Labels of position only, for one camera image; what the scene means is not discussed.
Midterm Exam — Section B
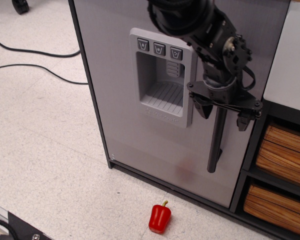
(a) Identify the black caster wheel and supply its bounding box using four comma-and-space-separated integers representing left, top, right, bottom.
11, 0, 30, 15

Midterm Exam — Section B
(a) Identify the black fridge door handle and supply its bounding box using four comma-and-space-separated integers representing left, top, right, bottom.
207, 107, 227, 173

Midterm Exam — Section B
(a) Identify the lower wooden drawer front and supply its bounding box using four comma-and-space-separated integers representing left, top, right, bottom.
243, 184, 300, 235

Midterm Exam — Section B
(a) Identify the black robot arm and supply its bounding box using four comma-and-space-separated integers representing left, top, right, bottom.
148, 0, 263, 132

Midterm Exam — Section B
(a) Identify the lower black floor cable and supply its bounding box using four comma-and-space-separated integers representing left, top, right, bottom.
0, 63, 89, 85

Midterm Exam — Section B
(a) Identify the grey toy fridge door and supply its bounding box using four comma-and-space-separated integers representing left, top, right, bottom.
69, 0, 290, 209

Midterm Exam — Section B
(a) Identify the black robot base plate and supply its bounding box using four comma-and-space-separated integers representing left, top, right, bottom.
7, 212, 52, 240

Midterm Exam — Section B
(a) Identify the upper black floor cable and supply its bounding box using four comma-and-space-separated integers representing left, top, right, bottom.
0, 37, 81, 58

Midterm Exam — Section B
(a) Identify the black floor cable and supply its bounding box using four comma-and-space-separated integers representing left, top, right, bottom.
0, 37, 81, 58
0, 63, 89, 85

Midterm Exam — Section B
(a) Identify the dark grey fridge cabinet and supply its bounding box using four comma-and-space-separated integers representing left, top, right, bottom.
67, 0, 300, 240

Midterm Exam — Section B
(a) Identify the upper wooden drawer front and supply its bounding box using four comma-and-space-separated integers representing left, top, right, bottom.
256, 123, 300, 186

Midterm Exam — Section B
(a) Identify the white counter block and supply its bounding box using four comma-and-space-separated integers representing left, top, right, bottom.
263, 0, 300, 111

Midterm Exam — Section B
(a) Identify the grey ice dispenser panel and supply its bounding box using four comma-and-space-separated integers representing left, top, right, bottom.
129, 27, 198, 128

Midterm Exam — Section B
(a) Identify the wooden drawer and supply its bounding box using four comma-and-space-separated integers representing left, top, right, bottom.
243, 184, 300, 235
256, 123, 300, 186

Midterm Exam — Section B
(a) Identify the red bell pepper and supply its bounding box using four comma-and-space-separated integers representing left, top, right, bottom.
148, 200, 172, 234

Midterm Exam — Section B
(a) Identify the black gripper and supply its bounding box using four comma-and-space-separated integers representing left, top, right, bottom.
186, 78, 263, 132

